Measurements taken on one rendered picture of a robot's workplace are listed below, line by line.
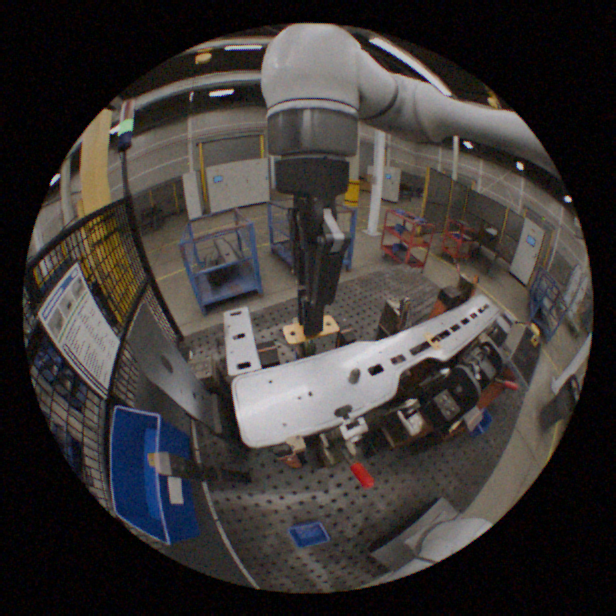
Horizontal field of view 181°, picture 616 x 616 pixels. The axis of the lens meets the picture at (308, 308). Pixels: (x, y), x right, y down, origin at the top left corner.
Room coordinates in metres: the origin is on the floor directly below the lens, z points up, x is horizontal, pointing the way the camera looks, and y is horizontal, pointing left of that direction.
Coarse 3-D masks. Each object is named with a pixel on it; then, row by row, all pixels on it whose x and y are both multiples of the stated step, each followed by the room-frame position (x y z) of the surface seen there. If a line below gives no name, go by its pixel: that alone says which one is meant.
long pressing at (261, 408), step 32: (448, 320) 0.48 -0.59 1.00; (480, 320) 0.47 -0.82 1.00; (352, 352) 0.35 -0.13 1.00; (384, 352) 0.35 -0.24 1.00; (448, 352) 0.32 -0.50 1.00; (256, 384) 0.24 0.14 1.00; (288, 384) 0.25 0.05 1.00; (320, 384) 0.25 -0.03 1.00; (352, 384) 0.24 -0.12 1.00; (384, 384) 0.23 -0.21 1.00; (256, 416) 0.15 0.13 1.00; (288, 416) 0.15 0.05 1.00; (320, 416) 0.15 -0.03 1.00; (352, 416) 0.15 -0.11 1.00; (256, 448) 0.06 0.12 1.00
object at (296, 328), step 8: (328, 320) 0.24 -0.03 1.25; (288, 328) 0.22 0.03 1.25; (296, 328) 0.22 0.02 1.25; (328, 328) 0.22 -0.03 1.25; (336, 328) 0.22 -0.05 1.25; (288, 336) 0.20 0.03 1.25; (296, 336) 0.20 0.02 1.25; (304, 336) 0.20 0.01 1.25; (312, 336) 0.20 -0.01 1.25; (320, 336) 0.20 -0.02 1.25
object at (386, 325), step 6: (390, 300) 0.55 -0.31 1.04; (396, 300) 0.55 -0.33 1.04; (384, 306) 0.55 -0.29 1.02; (390, 306) 0.52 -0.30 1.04; (396, 306) 0.52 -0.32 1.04; (384, 312) 0.54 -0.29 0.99; (390, 312) 0.51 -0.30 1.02; (396, 312) 0.49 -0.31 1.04; (384, 318) 0.53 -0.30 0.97; (390, 318) 0.50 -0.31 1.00; (396, 318) 0.48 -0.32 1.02; (378, 324) 0.56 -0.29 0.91; (384, 324) 0.52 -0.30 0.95; (390, 324) 0.49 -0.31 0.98; (396, 324) 0.47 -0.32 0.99; (378, 330) 0.54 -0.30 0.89; (384, 330) 0.51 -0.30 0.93; (390, 330) 0.48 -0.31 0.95; (396, 330) 0.48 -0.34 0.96; (378, 336) 0.53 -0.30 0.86; (384, 336) 0.50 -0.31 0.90
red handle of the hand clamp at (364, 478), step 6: (336, 444) 0.06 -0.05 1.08; (342, 444) 0.06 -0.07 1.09; (342, 450) 0.05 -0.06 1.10; (348, 450) 0.05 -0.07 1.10; (348, 456) 0.03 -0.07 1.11; (348, 462) 0.02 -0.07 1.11; (354, 462) 0.02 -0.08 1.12; (354, 468) 0.01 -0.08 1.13; (360, 468) 0.01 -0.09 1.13; (354, 474) 0.00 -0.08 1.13; (360, 474) -0.01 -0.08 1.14; (366, 474) -0.01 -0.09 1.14; (360, 480) -0.02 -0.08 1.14; (366, 480) -0.02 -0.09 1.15; (372, 480) -0.02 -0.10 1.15; (366, 486) -0.03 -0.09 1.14
